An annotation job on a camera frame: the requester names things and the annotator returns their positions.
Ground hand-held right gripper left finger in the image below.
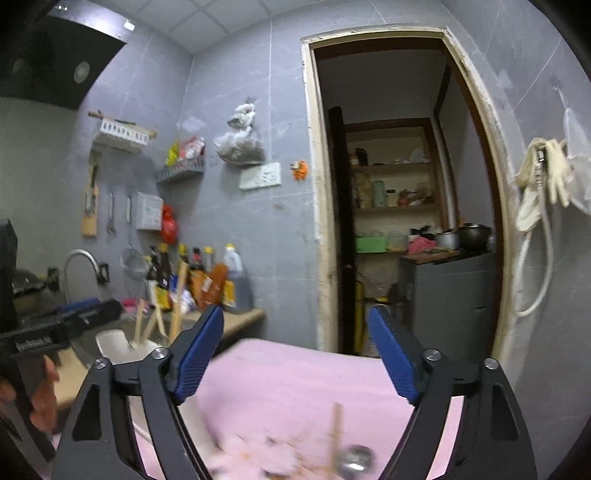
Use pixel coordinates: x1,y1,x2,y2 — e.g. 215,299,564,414
51,305,225,480

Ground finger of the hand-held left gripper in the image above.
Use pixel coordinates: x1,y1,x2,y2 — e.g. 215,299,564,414
56,298,123,337

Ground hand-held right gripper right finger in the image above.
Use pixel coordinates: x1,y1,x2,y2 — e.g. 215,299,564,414
368,305,539,480

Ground white utensil holder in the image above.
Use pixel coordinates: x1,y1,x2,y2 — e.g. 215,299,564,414
95,331,160,366

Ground wooden chopstick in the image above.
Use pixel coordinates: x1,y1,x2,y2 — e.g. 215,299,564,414
133,299,151,348
144,307,168,343

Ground long wooden utensil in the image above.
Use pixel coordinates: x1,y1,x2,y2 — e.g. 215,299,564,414
170,261,190,345

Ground wooden handled metal spoon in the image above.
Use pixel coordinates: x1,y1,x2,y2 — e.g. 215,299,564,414
329,401,373,477

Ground person's left hand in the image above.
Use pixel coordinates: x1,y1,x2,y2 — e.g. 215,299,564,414
0,356,61,433

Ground stainless steel sink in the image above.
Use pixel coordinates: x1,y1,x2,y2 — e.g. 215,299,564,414
74,320,139,367

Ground dark wok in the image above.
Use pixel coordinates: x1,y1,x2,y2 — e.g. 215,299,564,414
11,270,49,302

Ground curved metal faucet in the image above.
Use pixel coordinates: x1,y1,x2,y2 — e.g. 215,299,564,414
62,249,110,306

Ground metal mesh strainer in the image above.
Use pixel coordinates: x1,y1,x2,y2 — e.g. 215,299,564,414
121,246,148,280

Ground dark bottle white label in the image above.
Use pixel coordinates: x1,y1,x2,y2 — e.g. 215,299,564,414
145,255,160,302

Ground dark grey cabinet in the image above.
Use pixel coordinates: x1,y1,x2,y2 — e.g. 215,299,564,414
398,251,500,366

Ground large soy sauce bottle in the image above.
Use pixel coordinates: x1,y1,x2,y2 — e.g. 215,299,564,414
156,243,173,310

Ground red cap sauce bottle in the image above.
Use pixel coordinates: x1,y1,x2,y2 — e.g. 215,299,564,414
190,248,206,297

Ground large oil jug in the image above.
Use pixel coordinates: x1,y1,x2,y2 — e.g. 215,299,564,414
222,244,254,311

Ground wooden knife rack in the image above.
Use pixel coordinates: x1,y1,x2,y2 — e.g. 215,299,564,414
82,152,100,239

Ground green storage box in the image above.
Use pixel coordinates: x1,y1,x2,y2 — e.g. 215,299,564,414
355,234,387,254

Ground red plastic bag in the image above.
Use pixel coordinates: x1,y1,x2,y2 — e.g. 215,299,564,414
161,204,179,246

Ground wooden shelf unit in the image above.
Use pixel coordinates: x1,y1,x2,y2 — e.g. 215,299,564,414
344,117,452,256

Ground black pot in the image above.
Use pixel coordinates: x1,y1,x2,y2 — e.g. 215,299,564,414
457,224,493,253

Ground colourful snack packets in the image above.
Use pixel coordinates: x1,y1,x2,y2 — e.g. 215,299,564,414
165,136,206,169

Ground plastic bag of dried goods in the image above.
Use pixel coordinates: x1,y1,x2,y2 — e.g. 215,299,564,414
212,97,268,165

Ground cream rubber gloves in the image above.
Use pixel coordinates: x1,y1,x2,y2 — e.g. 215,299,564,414
514,137,576,232

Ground black range hood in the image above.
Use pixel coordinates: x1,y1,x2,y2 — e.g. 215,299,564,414
0,0,128,112

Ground clear plastic bag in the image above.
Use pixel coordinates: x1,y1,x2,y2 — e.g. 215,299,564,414
560,90,591,214

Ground white wall box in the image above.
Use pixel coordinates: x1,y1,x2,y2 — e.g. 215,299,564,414
135,191,165,232

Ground grey wall rack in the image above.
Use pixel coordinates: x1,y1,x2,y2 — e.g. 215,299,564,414
156,159,206,186

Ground white hose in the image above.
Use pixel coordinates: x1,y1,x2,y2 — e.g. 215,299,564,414
514,203,555,318

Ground white wall rack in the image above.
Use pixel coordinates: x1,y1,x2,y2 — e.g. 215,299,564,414
89,111,158,154

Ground wooden door frame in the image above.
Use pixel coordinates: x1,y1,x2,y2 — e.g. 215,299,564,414
300,28,516,357

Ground white wall socket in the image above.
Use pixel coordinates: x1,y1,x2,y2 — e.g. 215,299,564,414
239,161,283,191

